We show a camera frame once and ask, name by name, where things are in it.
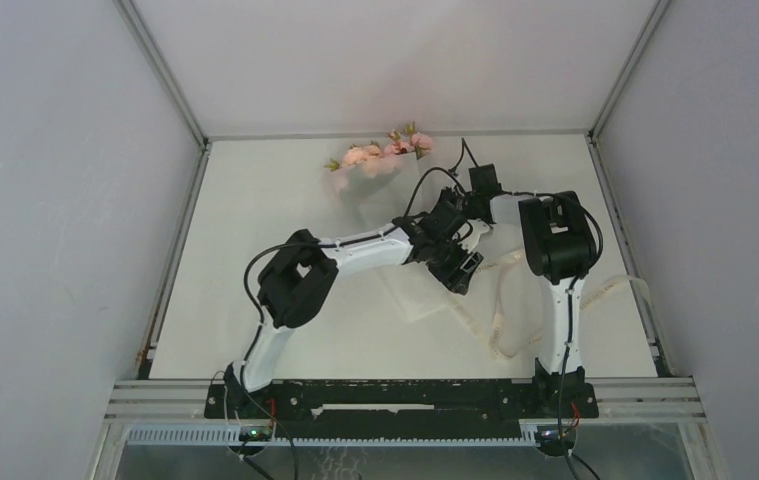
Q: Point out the cream printed ribbon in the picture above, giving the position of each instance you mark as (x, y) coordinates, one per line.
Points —
(506, 311)

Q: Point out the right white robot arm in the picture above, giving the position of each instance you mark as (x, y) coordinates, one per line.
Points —
(561, 243)

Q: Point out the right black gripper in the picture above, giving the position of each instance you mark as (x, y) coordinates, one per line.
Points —
(450, 192)

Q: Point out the white slotted cable duct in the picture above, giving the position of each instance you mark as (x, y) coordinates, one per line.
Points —
(186, 435)

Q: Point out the pink fake flower stem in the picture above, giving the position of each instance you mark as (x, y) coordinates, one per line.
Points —
(355, 155)
(399, 144)
(420, 143)

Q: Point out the right controller board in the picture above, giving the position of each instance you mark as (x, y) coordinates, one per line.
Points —
(551, 436)

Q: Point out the controller board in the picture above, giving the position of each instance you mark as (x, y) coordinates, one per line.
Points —
(551, 436)
(251, 435)

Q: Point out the translucent white wrapping paper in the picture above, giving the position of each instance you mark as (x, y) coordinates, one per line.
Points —
(373, 194)

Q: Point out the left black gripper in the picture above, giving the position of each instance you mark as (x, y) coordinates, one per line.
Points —
(454, 278)

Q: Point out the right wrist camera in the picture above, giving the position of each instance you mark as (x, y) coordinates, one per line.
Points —
(484, 181)

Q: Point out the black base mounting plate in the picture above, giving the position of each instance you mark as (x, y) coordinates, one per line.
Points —
(410, 408)

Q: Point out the left controller board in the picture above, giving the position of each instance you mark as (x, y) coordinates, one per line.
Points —
(251, 435)

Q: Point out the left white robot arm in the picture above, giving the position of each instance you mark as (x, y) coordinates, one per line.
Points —
(296, 282)

